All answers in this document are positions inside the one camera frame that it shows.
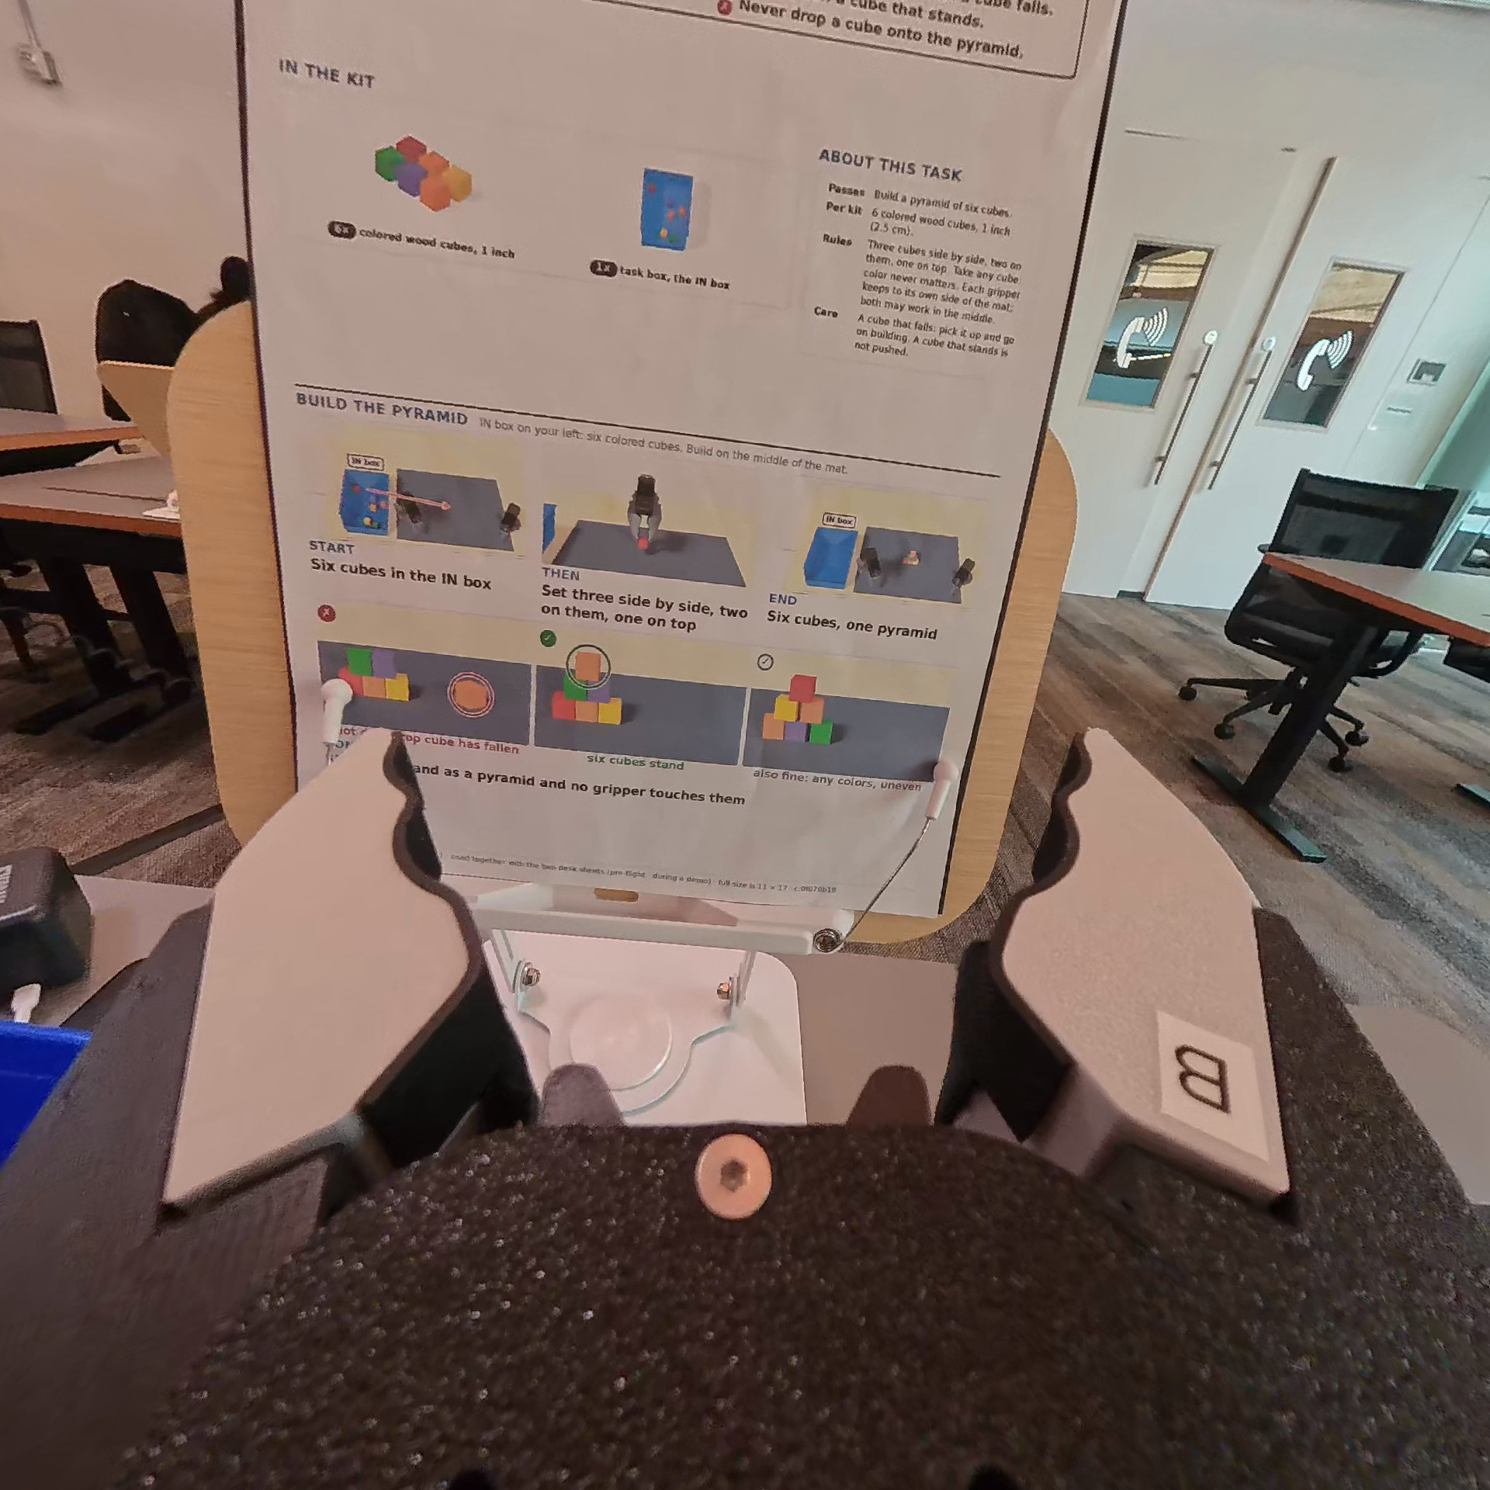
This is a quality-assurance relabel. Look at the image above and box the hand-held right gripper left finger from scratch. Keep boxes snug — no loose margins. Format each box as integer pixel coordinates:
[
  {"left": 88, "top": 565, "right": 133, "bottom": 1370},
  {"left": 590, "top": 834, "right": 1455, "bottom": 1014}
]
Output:
[{"left": 160, "top": 730, "right": 542, "bottom": 1210}]

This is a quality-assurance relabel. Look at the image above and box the phone icon door window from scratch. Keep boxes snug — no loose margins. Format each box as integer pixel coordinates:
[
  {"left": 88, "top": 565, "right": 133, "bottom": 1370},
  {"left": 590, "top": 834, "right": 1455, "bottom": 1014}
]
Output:
[{"left": 1263, "top": 259, "right": 1409, "bottom": 432}]

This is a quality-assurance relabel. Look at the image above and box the wooden top office desk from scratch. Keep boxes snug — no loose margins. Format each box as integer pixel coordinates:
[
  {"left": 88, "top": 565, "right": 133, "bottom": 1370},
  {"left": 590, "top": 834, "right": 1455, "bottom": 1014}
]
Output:
[{"left": 0, "top": 453, "right": 193, "bottom": 715}]

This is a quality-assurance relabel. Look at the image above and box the small wooden display board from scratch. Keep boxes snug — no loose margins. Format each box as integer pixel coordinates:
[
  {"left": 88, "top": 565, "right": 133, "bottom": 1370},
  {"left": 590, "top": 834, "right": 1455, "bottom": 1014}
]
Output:
[{"left": 98, "top": 361, "right": 175, "bottom": 453}]

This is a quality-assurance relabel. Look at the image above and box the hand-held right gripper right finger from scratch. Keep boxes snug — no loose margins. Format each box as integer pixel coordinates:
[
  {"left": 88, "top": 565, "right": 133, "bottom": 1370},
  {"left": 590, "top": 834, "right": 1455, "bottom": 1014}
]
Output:
[{"left": 935, "top": 725, "right": 1295, "bottom": 1205}]

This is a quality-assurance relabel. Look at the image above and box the black office chair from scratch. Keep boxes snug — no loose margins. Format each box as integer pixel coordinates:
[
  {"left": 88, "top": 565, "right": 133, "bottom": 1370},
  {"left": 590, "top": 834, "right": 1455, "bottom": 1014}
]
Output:
[
  {"left": 1178, "top": 470, "right": 1464, "bottom": 775},
  {"left": 0, "top": 318, "right": 59, "bottom": 418}
]

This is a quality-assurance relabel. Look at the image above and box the long office desk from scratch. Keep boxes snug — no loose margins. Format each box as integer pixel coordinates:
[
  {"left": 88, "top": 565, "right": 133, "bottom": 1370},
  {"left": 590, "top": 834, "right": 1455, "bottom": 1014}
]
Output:
[{"left": 0, "top": 411, "right": 147, "bottom": 466}]

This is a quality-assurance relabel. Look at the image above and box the brown edged office desk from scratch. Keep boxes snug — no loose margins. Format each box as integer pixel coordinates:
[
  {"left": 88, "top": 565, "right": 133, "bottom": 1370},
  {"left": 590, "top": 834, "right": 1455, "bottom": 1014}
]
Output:
[{"left": 1193, "top": 552, "right": 1490, "bottom": 869}]

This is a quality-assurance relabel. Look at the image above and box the blue plastic box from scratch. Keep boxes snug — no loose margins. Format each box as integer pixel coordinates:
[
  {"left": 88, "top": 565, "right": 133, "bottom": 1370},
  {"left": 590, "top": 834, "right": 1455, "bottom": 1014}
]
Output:
[{"left": 0, "top": 1020, "right": 93, "bottom": 1166}]

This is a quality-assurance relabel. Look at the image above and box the black device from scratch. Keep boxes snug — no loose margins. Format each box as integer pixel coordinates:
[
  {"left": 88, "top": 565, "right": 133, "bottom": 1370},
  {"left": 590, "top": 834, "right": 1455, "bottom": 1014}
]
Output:
[{"left": 0, "top": 847, "right": 93, "bottom": 1025}]

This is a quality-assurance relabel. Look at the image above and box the white metal board stand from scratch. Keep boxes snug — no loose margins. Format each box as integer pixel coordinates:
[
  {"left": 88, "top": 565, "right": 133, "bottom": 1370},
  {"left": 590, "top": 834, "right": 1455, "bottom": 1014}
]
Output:
[{"left": 477, "top": 880, "right": 869, "bottom": 1130}]

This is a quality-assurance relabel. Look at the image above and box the printed instruction sheet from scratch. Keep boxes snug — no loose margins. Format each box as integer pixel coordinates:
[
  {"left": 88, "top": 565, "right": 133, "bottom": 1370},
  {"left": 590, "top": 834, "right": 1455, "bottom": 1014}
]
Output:
[{"left": 238, "top": 0, "right": 1129, "bottom": 924}]

